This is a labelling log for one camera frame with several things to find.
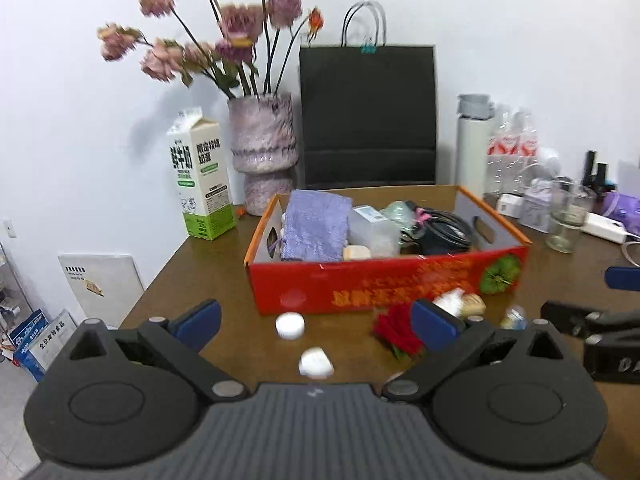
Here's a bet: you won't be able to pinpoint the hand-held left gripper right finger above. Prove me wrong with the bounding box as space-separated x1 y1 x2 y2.
382 299 567 403

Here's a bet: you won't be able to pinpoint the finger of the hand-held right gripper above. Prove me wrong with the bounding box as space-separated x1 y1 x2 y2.
541 300 640 342
604 266 640 292

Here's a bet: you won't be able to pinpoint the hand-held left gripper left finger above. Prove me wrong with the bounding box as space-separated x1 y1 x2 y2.
66 299 251 404

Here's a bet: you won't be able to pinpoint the red artificial rose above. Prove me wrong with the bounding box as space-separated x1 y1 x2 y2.
372 304 426 361

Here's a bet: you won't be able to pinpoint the black cable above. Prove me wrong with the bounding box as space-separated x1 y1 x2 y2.
415 210 476 256

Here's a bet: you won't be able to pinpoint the white round disc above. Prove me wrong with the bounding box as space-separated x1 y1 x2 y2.
275 312 306 341

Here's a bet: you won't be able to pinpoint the red cardboard box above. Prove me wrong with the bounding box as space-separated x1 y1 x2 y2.
244 185 533 317

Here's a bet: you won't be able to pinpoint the translucent plastic container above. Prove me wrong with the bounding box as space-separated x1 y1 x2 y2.
346 205 401 260

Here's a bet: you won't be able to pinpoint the iridescent plastic bag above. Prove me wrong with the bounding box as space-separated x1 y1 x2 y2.
380 201 416 231

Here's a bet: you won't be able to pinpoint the small white object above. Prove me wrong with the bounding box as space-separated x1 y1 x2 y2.
299 346 335 380

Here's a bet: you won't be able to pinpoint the purple cloth pouch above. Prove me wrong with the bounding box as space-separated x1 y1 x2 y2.
280 189 353 262

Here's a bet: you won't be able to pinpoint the wooden desktop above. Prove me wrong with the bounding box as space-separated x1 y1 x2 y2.
117 184 640 461

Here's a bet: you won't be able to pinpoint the white power strip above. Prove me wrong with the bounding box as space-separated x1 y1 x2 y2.
580 212 633 243

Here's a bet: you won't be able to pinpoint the purple tissue pack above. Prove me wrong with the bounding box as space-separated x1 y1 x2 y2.
602 192 640 236

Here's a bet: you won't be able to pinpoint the clear glass cup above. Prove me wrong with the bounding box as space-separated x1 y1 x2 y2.
545 180 597 254

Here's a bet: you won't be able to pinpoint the white flat carton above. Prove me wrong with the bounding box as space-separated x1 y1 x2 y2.
57 253 146 328

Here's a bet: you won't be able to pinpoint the small pale tin box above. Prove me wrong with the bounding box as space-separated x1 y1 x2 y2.
517 180 553 233

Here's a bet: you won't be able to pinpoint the white charger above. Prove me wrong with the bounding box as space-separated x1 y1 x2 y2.
497 192 523 218

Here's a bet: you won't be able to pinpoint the white round gadget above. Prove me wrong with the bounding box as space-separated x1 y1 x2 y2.
537 147 562 181

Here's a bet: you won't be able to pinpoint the white green milk carton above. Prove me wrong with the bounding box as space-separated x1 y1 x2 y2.
166 106 238 242

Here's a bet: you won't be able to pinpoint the blue white carton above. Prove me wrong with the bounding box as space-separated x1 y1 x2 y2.
10 307 78 383

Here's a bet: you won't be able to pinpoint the white thermos bottle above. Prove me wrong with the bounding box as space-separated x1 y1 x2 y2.
456 94 496 201

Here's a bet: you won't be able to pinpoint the pink ceramic vase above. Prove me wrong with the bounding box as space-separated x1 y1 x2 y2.
227 92 300 217

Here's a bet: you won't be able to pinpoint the black paper bag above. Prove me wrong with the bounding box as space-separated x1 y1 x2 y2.
299 1 440 191

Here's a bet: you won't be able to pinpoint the dried pink flowers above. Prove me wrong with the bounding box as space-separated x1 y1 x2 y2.
96 0 326 101

